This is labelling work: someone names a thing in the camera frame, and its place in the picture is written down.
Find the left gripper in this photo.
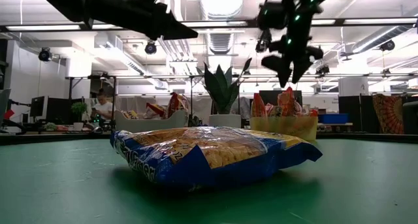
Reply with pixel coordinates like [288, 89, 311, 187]
[85, 0, 199, 41]

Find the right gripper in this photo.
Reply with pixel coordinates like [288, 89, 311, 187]
[257, 0, 324, 89]

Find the white-red snack packet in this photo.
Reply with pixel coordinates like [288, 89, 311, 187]
[295, 108, 319, 118]

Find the blue Maruchan ramen pack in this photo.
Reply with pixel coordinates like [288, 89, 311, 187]
[110, 125, 323, 191]

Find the black ceiling spotlight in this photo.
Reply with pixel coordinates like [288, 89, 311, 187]
[379, 40, 396, 52]
[315, 64, 330, 77]
[38, 47, 52, 62]
[144, 40, 158, 55]
[256, 29, 272, 54]

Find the yellow-green plastic bin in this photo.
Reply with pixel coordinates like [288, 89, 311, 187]
[249, 115, 319, 142]

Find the blue storage box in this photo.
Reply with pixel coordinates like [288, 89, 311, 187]
[318, 112, 350, 125]

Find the artificial plant in white pot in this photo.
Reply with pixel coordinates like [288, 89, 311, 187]
[195, 57, 253, 129]

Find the black office partition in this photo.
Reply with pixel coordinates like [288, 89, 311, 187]
[338, 95, 375, 116]

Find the grey plastic bin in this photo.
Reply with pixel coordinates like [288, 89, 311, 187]
[114, 109, 189, 133]

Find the orange patterned tapestry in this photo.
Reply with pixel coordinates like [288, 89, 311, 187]
[372, 93, 406, 135]

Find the person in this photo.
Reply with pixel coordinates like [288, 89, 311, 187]
[89, 88, 115, 122]

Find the black office chair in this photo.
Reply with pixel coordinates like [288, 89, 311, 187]
[402, 101, 418, 135]

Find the small potted green plant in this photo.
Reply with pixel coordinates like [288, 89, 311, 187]
[71, 101, 88, 132]

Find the black computer monitor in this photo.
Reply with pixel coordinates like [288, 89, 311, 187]
[45, 97, 71, 123]
[29, 95, 46, 119]

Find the grey office chair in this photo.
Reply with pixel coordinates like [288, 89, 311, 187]
[0, 88, 10, 120]

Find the green felt table mat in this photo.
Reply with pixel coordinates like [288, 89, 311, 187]
[0, 138, 418, 224]

